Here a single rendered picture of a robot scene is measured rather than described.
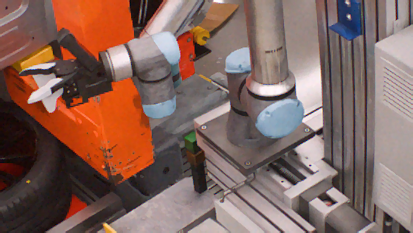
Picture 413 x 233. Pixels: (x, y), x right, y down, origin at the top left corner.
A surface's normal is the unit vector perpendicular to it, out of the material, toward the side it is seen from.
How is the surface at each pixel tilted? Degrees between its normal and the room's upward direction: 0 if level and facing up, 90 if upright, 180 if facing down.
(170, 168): 90
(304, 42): 0
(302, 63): 0
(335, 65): 90
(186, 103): 0
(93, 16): 90
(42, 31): 90
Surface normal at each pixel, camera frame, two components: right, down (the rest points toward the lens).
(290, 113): 0.35, 0.64
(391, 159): -0.82, 0.41
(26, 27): 0.65, 0.40
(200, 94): -0.11, -0.79
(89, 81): 0.33, 0.43
